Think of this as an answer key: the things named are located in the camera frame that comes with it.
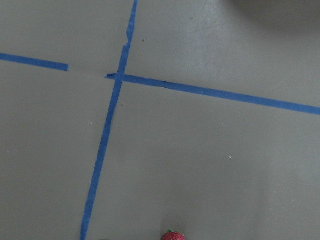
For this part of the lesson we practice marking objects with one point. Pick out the red strawberry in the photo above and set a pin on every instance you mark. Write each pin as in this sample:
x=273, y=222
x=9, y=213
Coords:
x=173, y=235

